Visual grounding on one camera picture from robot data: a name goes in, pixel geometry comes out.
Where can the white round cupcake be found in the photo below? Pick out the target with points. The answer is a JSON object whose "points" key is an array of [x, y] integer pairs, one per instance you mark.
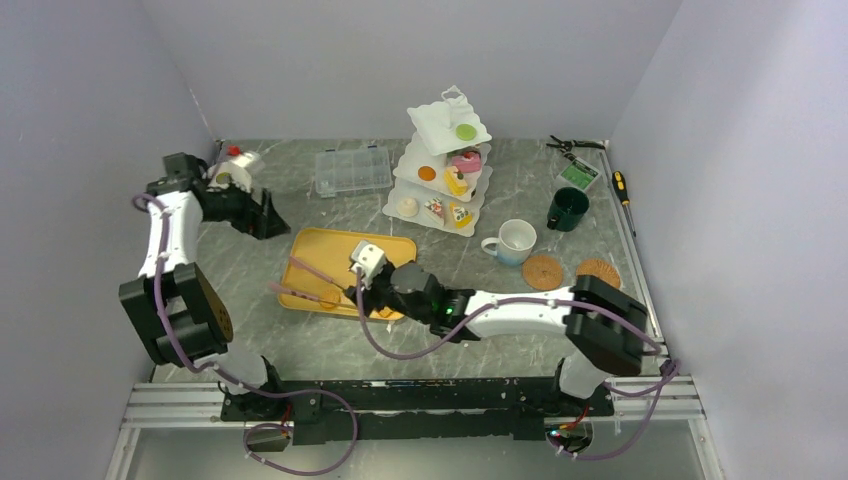
{"points": [[407, 207]]}

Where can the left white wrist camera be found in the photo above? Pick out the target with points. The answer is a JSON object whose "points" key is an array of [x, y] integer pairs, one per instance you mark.
{"points": [[237, 171]]}

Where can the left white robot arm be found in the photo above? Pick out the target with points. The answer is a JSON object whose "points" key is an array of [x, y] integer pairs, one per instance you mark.
{"points": [[175, 311]]}

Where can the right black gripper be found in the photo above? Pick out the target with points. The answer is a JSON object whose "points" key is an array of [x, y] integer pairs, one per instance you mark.
{"points": [[369, 296]]}

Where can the white triangle cake slice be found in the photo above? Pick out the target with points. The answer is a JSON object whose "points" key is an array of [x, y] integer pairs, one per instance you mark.
{"points": [[434, 210]]}

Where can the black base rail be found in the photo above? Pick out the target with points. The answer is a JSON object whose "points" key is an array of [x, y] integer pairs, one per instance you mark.
{"points": [[520, 408]]}

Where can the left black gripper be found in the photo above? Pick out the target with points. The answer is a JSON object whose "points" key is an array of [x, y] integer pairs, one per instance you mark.
{"points": [[262, 221]]}

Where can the white three-tier dessert stand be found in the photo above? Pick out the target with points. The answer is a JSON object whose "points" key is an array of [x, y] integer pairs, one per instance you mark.
{"points": [[433, 144]]}

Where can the yellow black screwdriver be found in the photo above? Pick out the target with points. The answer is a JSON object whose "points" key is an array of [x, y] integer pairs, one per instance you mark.
{"points": [[619, 186]]}

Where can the pink cake with cherry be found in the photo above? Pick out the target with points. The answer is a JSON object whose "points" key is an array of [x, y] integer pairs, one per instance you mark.
{"points": [[467, 162]]}

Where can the yellow square biscuit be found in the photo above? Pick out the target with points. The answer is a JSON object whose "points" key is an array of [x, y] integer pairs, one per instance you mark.
{"points": [[385, 314]]}

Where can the clear plastic compartment box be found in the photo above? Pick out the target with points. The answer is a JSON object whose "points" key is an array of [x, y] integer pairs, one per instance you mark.
{"points": [[340, 172]]}

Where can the orange round cookie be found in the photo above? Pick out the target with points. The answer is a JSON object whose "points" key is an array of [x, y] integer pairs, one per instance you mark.
{"points": [[426, 173]]}

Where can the dark green mug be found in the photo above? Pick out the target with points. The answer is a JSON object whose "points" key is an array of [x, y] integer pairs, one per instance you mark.
{"points": [[567, 209]]}

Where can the tan waffle round cookie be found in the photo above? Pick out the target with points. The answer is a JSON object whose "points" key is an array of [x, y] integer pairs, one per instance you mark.
{"points": [[331, 299]]}

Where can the green round macaron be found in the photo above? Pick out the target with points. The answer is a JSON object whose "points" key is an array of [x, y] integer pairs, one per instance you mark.
{"points": [[465, 132]]}

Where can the black pliers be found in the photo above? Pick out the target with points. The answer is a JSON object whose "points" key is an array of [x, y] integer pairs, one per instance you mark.
{"points": [[567, 146]]}

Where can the green white packet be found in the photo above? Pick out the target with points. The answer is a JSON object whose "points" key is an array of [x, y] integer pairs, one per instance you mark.
{"points": [[578, 174]]}

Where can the pink handled tongs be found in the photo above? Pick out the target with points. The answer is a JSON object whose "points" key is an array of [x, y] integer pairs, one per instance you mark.
{"points": [[306, 279]]}

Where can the white blue mug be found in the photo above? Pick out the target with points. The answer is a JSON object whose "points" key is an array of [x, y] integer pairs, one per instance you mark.
{"points": [[514, 243]]}

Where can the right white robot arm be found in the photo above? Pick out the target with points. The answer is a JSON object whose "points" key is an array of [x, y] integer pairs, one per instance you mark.
{"points": [[605, 327]]}

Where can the yellow serving tray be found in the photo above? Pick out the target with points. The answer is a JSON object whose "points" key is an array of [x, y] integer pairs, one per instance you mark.
{"points": [[336, 246]]}

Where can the cream triangle cake slice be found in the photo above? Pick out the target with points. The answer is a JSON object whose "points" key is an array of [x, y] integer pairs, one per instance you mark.
{"points": [[461, 216]]}

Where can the yellow cake piece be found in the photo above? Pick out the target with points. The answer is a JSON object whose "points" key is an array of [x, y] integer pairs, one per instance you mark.
{"points": [[455, 181]]}

